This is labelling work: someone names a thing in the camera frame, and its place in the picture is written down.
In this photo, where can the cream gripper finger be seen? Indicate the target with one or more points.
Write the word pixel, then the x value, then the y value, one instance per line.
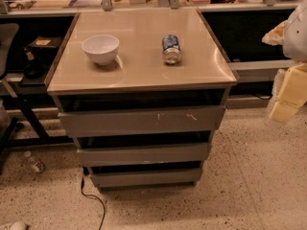
pixel 289 93

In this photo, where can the grey bottom drawer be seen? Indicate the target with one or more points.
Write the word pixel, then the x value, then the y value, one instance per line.
pixel 127 179

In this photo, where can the grey drawer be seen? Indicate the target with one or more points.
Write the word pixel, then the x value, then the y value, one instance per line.
pixel 141 121
pixel 127 179
pixel 144 154

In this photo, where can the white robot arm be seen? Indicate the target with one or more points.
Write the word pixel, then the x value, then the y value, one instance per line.
pixel 291 34

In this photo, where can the grey top drawer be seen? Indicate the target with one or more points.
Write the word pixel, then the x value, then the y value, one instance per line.
pixel 141 121

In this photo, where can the grey middle drawer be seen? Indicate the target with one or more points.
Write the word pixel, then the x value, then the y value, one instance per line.
pixel 144 154

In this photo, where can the grey drawer cabinet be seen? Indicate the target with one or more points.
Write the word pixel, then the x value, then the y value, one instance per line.
pixel 139 78

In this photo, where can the blue soda can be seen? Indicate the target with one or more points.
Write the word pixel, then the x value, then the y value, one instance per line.
pixel 170 49

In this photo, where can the white bowl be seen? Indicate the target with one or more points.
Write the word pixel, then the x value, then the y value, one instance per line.
pixel 102 49

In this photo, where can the black box with label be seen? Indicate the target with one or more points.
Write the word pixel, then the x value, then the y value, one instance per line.
pixel 45 47

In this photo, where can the clear plastic bottle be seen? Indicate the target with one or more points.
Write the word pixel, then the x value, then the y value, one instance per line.
pixel 36 164

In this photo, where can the white shoe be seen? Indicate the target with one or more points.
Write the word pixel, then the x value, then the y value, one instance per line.
pixel 17 225

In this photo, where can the grey metal shelf rail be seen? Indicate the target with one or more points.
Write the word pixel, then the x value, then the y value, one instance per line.
pixel 257 71

